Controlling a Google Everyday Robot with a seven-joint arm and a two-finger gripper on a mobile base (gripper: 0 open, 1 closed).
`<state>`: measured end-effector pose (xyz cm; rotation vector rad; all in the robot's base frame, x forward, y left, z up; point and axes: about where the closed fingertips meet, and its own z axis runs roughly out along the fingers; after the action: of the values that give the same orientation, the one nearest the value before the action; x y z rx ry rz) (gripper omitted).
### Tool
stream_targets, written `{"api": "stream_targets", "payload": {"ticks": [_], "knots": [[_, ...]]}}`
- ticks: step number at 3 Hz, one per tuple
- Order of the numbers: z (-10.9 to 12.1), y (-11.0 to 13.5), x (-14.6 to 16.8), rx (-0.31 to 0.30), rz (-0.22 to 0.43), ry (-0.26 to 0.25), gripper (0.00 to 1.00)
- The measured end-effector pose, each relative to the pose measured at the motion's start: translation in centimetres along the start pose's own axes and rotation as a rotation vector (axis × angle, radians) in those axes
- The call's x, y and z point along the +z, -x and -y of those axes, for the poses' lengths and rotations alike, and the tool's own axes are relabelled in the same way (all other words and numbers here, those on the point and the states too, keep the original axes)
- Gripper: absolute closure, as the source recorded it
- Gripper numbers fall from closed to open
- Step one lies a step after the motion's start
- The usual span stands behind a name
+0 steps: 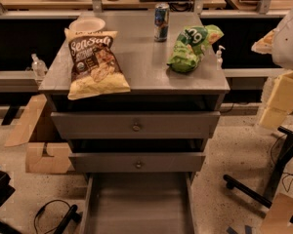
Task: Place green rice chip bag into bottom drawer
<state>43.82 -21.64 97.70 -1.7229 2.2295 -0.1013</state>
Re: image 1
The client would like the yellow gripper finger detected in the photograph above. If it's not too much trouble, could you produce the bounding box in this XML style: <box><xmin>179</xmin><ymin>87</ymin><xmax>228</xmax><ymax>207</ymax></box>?
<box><xmin>251</xmin><ymin>29</ymin><xmax>275</xmax><ymax>55</ymax></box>

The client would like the green rice chip bag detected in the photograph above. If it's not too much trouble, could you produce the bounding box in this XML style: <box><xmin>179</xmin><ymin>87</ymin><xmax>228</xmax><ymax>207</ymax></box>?
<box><xmin>167</xmin><ymin>24</ymin><xmax>224</xmax><ymax>73</ymax></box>

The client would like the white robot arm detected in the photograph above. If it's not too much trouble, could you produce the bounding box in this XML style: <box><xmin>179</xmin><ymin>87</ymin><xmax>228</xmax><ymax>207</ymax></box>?
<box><xmin>251</xmin><ymin>8</ymin><xmax>293</xmax><ymax>69</ymax></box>

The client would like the grey drawer cabinet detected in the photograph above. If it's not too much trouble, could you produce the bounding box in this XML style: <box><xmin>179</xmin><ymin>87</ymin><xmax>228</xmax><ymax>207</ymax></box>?
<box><xmin>38</xmin><ymin>11</ymin><xmax>230</xmax><ymax>183</ymax></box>

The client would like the yellow sea salt chip bag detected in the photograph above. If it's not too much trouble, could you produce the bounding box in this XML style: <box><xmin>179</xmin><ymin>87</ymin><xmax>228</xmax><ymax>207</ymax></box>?
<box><xmin>64</xmin><ymin>28</ymin><xmax>131</xmax><ymax>100</ymax></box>

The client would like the grey middle drawer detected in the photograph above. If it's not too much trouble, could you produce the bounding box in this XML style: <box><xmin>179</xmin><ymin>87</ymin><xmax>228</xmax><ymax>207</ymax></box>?
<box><xmin>69</xmin><ymin>152</ymin><xmax>205</xmax><ymax>173</ymax></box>

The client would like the grey open bottom drawer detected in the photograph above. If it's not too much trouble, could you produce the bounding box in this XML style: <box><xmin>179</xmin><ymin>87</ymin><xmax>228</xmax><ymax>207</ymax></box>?
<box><xmin>80</xmin><ymin>173</ymin><xmax>196</xmax><ymax>234</ymax></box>

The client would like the grey top drawer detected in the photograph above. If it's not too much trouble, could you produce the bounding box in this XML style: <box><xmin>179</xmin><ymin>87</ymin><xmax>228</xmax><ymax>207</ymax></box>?
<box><xmin>51</xmin><ymin>111</ymin><xmax>220</xmax><ymax>139</ymax></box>

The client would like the small white pump bottle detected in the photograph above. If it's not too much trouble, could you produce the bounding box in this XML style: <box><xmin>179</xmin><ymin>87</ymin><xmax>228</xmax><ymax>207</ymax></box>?
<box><xmin>216</xmin><ymin>45</ymin><xmax>226</xmax><ymax>69</ymax></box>

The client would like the black rolling stand base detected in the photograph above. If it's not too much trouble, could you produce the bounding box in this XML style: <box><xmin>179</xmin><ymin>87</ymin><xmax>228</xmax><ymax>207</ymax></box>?
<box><xmin>223</xmin><ymin>125</ymin><xmax>293</xmax><ymax>210</ymax></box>

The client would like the blue drink can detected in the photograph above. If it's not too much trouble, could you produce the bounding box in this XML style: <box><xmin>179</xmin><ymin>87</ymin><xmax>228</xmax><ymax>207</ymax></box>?
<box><xmin>154</xmin><ymin>3</ymin><xmax>170</xmax><ymax>42</ymax></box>

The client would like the cardboard box bottom right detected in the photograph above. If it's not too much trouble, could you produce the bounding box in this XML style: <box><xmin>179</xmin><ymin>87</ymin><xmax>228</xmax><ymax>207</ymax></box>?
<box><xmin>260</xmin><ymin>193</ymin><xmax>293</xmax><ymax>234</ymax></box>

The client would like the white paper bowl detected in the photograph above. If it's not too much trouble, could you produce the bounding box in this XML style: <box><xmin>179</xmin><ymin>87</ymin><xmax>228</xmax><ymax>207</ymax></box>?
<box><xmin>68</xmin><ymin>18</ymin><xmax>105</xmax><ymax>31</ymax></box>

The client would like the clear sanitizer bottle left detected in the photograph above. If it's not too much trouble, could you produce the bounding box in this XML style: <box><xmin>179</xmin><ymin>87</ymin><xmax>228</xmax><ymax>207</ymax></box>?
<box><xmin>31</xmin><ymin>54</ymin><xmax>48</xmax><ymax>79</ymax></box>

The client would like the brown cardboard box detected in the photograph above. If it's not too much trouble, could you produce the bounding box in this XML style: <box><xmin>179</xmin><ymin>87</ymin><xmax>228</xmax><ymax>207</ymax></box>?
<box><xmin>5</xmin><ymin>95</ymin><xmax>71</xmax><ymax>175</ymax></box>

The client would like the black chair base left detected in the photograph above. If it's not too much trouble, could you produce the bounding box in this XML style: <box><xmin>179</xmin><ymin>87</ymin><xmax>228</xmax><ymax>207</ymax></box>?
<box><xmin>0</xmin><ymin>170</ymin><xmax>81</xmax><ymax>234</ymax></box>

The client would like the black cable on floor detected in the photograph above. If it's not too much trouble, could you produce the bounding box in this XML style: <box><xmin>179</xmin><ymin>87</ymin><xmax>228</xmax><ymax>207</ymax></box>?
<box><xmin>33</xmin><ymin>199</ymin><xmax>72</xmax><ymax>234</ymax></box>

